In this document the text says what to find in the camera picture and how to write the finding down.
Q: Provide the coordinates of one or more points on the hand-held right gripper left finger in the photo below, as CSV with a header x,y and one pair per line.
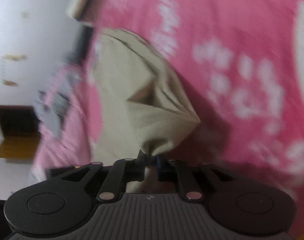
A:
x,y
141,170

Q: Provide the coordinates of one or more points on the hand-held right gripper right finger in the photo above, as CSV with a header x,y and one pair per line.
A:
x,y
160,168

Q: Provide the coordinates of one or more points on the beige pants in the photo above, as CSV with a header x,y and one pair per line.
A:
x,y
142,120

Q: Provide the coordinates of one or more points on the brown wooden cabinet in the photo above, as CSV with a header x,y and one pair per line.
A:
x,y
16,120

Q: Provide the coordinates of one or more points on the pink grey floral duvet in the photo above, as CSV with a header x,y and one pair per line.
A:
x,y
56,105

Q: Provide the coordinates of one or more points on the dark grey folded garment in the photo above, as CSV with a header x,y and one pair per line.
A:
x,y
80,45

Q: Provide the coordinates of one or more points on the pink floral bed blanket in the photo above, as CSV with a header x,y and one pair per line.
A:
x,y
229,17

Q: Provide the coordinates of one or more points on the white folded sweater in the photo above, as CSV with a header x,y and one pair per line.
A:
x,y
78,3

